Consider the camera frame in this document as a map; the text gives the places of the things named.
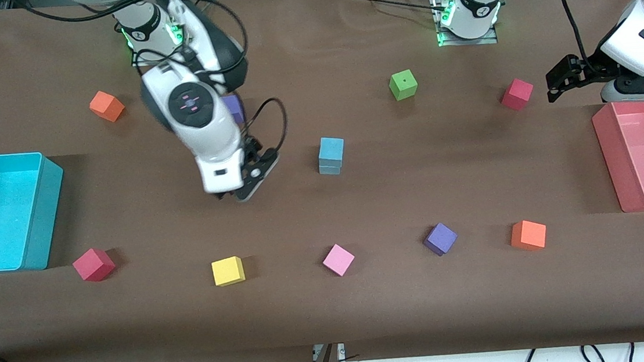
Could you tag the green foam block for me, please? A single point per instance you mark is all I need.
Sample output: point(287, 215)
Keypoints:
point(403, 85)

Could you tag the purple foam block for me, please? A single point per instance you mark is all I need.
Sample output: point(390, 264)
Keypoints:
point(440, 238)
point(236, 110)

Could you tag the silver metal bracket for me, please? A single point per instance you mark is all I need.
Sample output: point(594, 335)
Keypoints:
point(339, 350)

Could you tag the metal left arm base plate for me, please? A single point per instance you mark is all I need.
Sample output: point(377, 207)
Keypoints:
point(467, 41)

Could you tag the brown table cover sheet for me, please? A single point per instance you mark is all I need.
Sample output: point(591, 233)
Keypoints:
point(334, 320)

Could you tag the pink foam block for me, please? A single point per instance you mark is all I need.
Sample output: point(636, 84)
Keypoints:
point(339, 259)

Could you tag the red foam block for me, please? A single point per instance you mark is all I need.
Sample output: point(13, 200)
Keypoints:
point(517, 94)
point(93, 264)

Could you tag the light blue foam block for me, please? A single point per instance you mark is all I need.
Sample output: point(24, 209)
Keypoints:
point(331, 148)
point(330, 170)

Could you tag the orange foam block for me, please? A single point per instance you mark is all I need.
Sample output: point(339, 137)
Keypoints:
point(107, 106)
point(528, 234)

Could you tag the yellow foam block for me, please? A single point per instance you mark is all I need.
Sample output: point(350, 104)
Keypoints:
point(228, 271)

